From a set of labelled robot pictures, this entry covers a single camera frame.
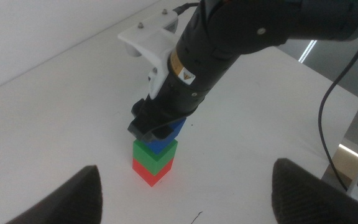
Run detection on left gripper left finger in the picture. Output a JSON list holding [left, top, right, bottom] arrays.
[[4, 164, 104, 224]]

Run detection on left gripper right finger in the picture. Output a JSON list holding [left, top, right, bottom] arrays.
[[271, 157, 358, 224]]

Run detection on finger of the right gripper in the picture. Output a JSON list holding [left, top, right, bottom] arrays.
[[127, 116, 180, 143]]

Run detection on blue cube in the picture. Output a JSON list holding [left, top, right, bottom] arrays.
[[143, 117, 188, 156]]

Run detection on green cube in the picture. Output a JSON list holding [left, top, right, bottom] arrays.
[[132, 139, 179, 176]]

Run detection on red cube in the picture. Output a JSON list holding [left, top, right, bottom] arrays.
[[132, 157, 175, 187]]

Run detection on white light strip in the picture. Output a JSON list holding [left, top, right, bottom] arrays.
[[298, 39, 318, 64]]

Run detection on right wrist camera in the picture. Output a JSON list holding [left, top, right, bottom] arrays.
[[117, 9, 180, 100]]

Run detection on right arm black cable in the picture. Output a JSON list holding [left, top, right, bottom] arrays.
[[172, 2, 358, 192]]

